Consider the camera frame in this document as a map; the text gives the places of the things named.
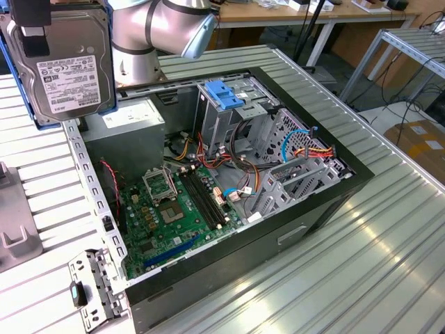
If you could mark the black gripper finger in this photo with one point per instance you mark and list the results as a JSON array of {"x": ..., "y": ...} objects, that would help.
[{"x": 31, "y": 12}]

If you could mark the hard disk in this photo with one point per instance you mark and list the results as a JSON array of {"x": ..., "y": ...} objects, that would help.
[{"x": 69, "y": 41}]

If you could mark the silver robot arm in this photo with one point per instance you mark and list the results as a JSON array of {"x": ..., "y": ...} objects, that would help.
[{"x": 167, "y": 21}]

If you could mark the perforated metal disk bay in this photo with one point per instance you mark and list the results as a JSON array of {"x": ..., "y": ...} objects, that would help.
[{"x": 274, "y": 181}]

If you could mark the grey power supply unit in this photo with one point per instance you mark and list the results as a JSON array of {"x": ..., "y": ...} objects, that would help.
[{"x": 125, "y": 146}]

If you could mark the grey parts rack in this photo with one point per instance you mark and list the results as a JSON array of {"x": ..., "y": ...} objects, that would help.
[{"x": 14, "y": 208}]

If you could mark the blue plastic drive latch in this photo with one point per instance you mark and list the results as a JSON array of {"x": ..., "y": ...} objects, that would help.
[{"x": 222, "y": 95}]

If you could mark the metal optical drive cage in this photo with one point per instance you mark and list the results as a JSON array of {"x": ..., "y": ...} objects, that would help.
[{"x": 215, "y": 125}]

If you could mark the metal locking lever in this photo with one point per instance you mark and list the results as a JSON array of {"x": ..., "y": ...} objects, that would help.
[{"x": 171, "y": 182}]

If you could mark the CPU socket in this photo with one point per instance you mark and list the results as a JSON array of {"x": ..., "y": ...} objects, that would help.
[{"x": 170, "y": 213}]

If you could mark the long wooden desk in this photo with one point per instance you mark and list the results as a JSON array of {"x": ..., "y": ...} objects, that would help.
[{"x": 278, "y": 15}]

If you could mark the black RAM slot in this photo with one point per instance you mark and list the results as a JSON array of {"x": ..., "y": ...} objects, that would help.
[
  {"x": 199, "y": 200},
  {"x": 208, "y": 196}
]

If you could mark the green motherboard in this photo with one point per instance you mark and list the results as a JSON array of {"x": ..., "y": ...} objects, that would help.
[{"x": 163, "y": 240}]

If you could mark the small white box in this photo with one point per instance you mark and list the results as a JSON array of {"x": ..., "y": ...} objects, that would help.
[{"x": 298, "y": 5}]

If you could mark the blue expansion slot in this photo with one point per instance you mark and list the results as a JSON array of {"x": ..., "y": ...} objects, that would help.
[{"x": 170, "y": 253}]

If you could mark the black tripod stand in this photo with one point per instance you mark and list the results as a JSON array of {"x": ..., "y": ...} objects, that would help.
[{"x": 310, "y": 29}]

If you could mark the black open PC case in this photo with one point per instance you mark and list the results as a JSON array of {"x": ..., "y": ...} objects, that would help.
[{"x": 243, "y": 254}]

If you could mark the black round device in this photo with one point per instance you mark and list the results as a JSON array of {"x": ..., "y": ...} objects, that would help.
[{"x": 396, "y": 4}]

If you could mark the cardboard box with labels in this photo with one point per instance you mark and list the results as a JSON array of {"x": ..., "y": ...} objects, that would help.
[{"x": 413, "y": 146}]

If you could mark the metal expansion slot bracket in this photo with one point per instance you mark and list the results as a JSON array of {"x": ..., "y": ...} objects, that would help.
[{"x": 78, "y": 295}]

